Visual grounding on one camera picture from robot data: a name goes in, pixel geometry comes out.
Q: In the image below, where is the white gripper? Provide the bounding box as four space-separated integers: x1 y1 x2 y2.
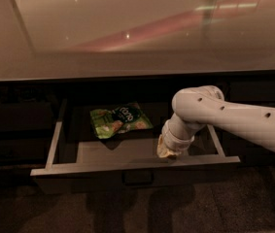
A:
156 120 194 158

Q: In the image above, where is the grey drawer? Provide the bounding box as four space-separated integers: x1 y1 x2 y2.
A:
31 100 240 194

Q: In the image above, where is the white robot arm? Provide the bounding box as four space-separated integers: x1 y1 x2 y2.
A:
157 85 275 158

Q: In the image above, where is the green snack bag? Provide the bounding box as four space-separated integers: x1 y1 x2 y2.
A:
89 102 153 140

